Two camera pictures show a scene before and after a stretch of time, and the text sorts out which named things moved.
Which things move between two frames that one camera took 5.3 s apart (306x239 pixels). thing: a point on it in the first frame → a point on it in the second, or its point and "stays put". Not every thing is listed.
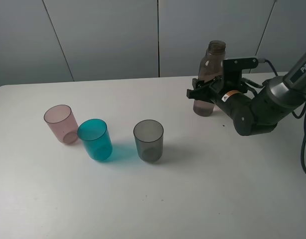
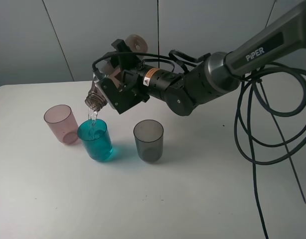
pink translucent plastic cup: x=61 y=121 stays put
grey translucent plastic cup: x=149 y=135 stays put
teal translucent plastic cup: x=96 y=138 stays put
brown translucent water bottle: x=210 y=66 → x=96 y=99
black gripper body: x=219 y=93 → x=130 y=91
